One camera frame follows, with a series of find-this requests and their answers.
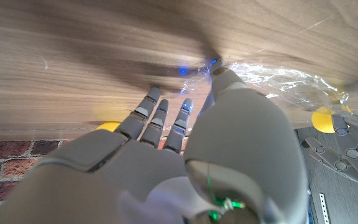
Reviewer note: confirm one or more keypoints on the dark wood-grain door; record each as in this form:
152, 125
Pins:
346, 199

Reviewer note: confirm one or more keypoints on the yellow lemon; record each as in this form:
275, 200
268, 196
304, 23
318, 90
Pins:
109, 126
322, 121

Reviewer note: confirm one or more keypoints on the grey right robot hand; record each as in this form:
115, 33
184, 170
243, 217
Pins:
135, 171

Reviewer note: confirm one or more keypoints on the white perforated strip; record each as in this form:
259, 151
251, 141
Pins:
323, 208

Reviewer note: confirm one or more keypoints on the clear plastic wrap sheet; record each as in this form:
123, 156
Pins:
284, 84

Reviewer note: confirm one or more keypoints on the red brick print backdrop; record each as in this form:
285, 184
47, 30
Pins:
8, 161

